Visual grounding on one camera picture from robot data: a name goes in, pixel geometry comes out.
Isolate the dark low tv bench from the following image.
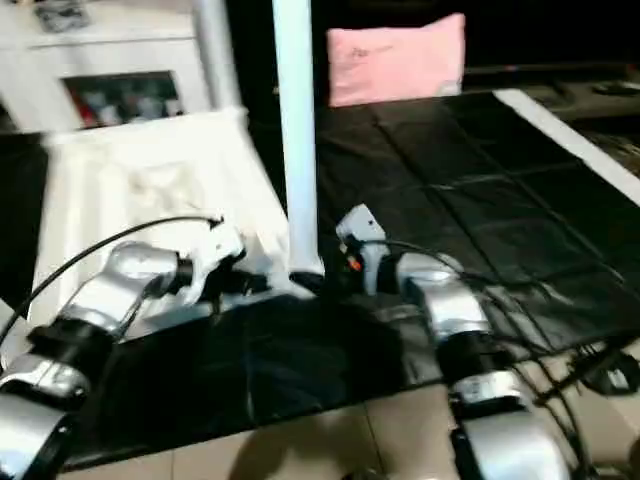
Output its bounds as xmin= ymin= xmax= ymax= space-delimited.
xmin=465 ymin=62 xmax=640 ymax=111

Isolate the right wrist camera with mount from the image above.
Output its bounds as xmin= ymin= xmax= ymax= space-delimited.
xmin=335 ymin=204 xmax=389 ymax=296

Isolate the black power adapter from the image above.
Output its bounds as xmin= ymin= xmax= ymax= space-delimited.
xmin=588 ymin=355 xmax=640 ymax=396

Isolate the pink pillow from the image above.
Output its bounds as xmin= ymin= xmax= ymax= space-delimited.
xmin=325 ymin=12 xmax=469 ymax=107

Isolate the dark ornament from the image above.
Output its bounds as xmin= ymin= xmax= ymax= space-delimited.
xmin=35 ymin=0 xmax=91 ymax=33

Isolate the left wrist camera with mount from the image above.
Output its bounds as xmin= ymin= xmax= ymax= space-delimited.
xmin=185 ymin=222 xmax=249 ymax=301

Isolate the white plastic table top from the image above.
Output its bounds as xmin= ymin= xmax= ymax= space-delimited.
xmin=25 ymin=108 xmax=326 ymax=341

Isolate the black work mat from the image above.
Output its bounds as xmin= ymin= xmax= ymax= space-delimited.
xmin=0 ymin=92 xmax=640 ymax=471

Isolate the white plastic table leg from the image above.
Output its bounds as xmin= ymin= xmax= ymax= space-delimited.
xmin=192 ymin=0 xmax=243 ymax=113
xmin=270 ymin=0 xmax=326 ymax=279
xmin=0 ymin=300 xmax=31 ymax=351

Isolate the black furniture with yellow label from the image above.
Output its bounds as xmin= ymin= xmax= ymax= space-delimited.
xmin=225 ymin=0 xmax=640 ymax=106

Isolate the white cabinet with glass doors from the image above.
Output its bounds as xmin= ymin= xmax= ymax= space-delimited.
xmin=0 ymin=0 xmax=216 ymax=136

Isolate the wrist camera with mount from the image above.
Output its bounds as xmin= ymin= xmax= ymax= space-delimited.
xmin=335 ymin=204 xmax=389 ymax=296
xmin=185 ymin=222 xmax=249 ymax=301

